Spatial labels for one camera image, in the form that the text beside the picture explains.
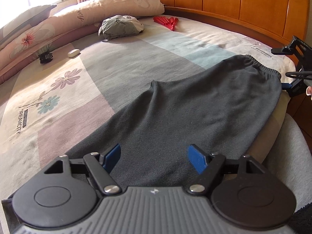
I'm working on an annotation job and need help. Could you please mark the person right hand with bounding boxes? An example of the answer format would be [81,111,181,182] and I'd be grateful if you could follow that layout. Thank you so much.
[306,86,312,100]

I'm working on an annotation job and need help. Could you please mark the white earbuds case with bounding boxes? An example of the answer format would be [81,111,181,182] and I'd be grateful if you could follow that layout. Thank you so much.
[67,49,80,59]

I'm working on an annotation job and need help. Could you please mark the black hair claw clip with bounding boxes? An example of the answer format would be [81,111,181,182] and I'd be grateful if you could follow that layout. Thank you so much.
[39,52,53,64]

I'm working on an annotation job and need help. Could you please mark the grey floral pillow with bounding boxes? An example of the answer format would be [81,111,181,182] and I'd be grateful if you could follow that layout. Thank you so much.
[1,4,57,50]

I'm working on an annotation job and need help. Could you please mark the person grey trouser legs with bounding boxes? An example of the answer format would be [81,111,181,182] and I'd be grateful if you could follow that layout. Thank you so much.
[263,114,311,211]

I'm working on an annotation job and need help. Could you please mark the striped pastel bed sheet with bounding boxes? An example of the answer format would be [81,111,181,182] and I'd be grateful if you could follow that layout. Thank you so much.
[0,14,297,234]

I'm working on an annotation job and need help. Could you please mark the bundled grey white cloth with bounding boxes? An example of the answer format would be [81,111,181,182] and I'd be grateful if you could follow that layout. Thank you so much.
[98,15,144,41]

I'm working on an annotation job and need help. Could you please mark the dark grey trousers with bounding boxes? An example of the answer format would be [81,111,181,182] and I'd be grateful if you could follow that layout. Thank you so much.
[1,55,290,233]

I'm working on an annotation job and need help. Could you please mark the wooden orange headboard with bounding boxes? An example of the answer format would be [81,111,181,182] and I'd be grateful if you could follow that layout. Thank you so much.
[161,0,310,48]

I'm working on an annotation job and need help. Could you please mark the folded floral pink quilt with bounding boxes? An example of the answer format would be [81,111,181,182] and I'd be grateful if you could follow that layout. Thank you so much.
[1,0,164,83]

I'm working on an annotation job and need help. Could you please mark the red folding fan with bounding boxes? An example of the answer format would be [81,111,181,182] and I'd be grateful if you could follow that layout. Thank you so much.
[153,16,179,31]

